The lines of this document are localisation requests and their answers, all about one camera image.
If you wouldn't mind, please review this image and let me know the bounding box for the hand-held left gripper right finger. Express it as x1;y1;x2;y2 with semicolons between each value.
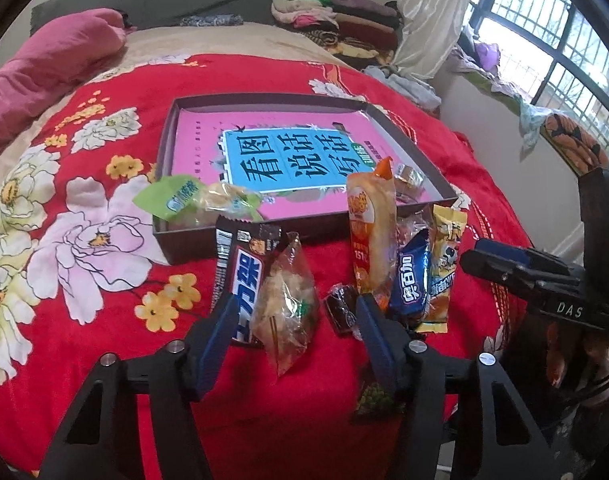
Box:
355;293;560;480

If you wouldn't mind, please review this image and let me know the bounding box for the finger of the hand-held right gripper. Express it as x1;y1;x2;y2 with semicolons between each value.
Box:
459;250;553;306
472;238;585;283

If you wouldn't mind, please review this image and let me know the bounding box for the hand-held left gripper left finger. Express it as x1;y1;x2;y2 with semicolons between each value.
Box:
39;293;240;480

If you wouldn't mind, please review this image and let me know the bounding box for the yellow snack packet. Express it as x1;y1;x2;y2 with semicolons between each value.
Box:
413;204;468;334

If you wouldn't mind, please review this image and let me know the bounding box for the brown chocolate bar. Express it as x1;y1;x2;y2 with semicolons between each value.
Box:
211;214;296;350

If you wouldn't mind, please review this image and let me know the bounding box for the blue cookie packet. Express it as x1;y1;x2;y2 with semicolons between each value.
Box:
387;229;431;324

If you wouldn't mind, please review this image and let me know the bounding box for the clear triangular snack packet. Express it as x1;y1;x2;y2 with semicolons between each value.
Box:
251;232;321;377

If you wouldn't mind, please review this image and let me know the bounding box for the orange bread packet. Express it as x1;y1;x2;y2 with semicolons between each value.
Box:
346;157;398;312

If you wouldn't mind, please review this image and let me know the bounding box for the green cake packet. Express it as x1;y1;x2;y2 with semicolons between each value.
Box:
132;174;264;227

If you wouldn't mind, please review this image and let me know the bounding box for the shallow brown cardboard box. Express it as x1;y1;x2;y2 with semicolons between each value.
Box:
152;95;458;266

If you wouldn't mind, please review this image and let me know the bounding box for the person's right hand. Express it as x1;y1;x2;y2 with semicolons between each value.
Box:
545;317;609;403

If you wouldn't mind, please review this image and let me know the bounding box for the small dark wrapped candy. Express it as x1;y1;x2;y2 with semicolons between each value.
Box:
323;283;361;337

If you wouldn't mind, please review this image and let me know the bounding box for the orange patterned cushion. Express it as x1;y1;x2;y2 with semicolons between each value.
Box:
543;111;609;177

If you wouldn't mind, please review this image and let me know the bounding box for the pale crumpled cloth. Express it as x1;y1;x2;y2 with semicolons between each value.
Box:
516;96;554;152

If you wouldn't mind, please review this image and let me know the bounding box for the small clear wrapped candy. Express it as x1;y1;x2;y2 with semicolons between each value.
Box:
393;164;426;197

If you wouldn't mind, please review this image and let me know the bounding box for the red floral blanket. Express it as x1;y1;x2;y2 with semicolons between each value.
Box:
0;52;535;480

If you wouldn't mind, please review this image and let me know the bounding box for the barred window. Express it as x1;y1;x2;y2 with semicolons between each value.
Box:
462;0;609;163

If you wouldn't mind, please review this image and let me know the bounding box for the heap of grey clothes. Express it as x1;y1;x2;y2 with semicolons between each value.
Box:
362;62;443;112

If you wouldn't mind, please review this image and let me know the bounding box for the purple crumpled cloth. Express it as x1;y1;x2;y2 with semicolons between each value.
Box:
475;42;502;69

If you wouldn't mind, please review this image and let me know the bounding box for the pink book with blue label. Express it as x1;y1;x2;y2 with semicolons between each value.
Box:
170;108;441;222

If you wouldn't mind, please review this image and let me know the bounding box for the white curtain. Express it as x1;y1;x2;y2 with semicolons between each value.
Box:
391;0;481;81

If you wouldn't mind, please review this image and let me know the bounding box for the pile of folded clothes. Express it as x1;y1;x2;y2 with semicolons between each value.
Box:
271;0;403;62

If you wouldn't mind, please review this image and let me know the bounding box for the dark patterned cloth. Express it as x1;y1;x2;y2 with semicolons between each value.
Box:
178;13;244;28

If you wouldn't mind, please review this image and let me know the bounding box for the pink quilt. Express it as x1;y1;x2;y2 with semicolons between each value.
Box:
0;8;131;172

